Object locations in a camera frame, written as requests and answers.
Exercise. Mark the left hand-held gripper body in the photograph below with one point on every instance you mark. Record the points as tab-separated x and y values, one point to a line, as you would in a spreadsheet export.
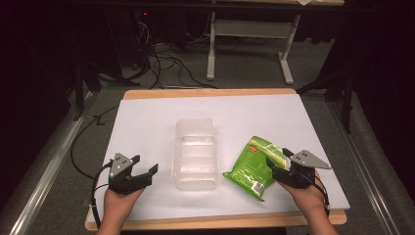
121	181

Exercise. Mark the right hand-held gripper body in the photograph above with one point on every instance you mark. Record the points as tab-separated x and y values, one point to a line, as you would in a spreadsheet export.
298	178

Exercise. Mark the green snack packet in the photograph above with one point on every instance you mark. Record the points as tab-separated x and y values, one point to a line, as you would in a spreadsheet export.
253	168

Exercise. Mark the person's right hand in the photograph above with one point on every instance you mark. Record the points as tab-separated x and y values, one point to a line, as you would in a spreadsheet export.
308	197

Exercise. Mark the person's left hand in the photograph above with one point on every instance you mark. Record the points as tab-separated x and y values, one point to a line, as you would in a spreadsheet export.
119	204

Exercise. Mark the white table mat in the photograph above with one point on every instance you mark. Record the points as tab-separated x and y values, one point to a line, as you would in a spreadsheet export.
150	127

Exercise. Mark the clear plastic container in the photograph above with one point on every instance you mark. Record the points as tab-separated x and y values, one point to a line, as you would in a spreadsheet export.
195	156

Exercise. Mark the black stand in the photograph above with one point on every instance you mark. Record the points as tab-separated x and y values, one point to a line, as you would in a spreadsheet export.
84	76
345	94

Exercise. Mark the black computer tower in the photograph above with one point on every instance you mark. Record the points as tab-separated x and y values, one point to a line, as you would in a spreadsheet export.
142	36

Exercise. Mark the metal floor rail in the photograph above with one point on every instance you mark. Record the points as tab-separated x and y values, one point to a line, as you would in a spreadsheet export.
368	156
42	176

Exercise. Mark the white desk frame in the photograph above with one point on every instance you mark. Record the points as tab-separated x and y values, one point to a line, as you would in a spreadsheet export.
212	49

